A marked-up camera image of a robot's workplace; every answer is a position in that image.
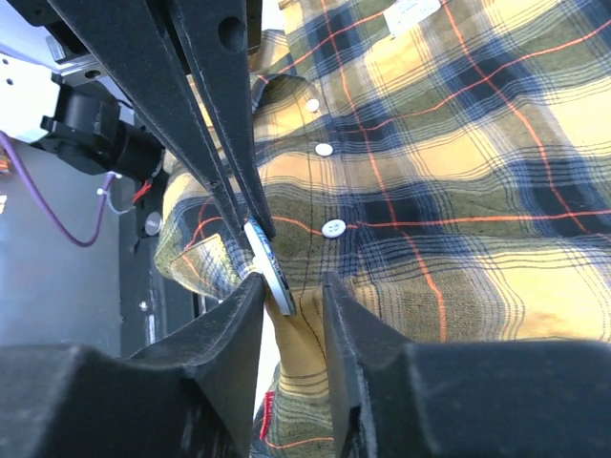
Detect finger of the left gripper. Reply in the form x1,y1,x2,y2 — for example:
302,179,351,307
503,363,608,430
51,1,247,267
170,1,276,239

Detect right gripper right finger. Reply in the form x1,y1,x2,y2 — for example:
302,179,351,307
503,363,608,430
324,273,610,457

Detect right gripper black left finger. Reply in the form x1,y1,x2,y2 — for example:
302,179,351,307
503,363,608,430
1,274,265,457

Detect yellow plaid flannel shirt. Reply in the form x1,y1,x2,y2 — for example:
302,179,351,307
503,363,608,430
155,0,611,458

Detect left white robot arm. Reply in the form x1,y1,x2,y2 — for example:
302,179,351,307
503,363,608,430
1,1,275,253

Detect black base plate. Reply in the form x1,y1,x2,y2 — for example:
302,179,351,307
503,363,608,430
116,171,200,357

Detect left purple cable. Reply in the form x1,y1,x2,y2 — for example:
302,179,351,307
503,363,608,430
0,131,118,248

